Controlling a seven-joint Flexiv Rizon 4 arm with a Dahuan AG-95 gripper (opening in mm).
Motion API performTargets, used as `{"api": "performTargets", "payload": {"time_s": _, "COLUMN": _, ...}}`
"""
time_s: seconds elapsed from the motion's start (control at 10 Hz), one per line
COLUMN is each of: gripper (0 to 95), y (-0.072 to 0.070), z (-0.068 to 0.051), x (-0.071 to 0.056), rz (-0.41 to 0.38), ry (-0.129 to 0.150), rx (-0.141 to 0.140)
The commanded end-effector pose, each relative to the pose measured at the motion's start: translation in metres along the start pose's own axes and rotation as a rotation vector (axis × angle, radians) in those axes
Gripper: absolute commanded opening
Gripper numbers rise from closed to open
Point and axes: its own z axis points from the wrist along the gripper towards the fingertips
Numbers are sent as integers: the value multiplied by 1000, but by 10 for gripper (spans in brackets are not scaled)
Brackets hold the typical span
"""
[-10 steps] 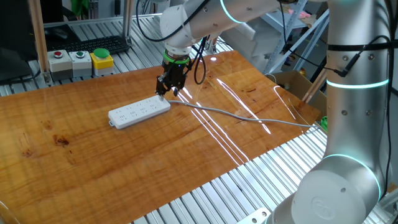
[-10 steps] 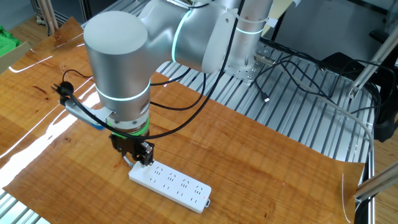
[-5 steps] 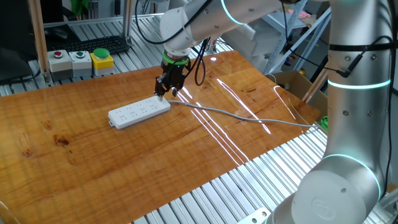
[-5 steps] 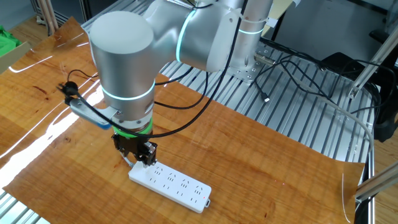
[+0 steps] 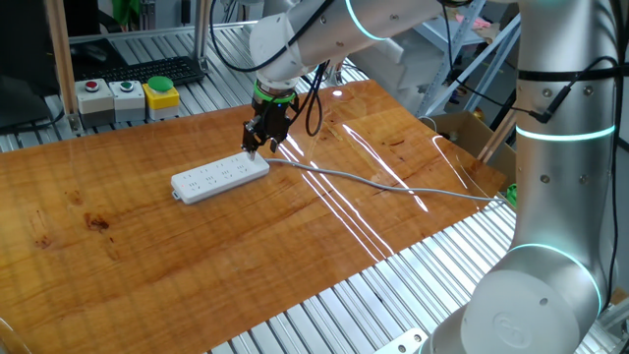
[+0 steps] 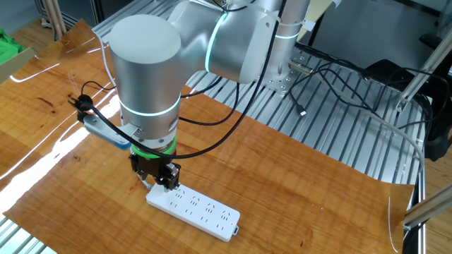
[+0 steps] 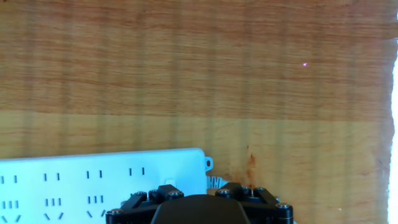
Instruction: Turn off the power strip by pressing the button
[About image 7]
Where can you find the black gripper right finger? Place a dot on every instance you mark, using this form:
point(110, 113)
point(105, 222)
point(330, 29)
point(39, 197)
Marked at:
point(264, 202)

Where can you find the white power strip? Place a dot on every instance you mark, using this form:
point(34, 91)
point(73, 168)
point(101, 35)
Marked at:
point(77, 186)

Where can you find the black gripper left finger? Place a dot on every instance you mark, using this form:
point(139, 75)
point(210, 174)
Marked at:
point(136, 205)

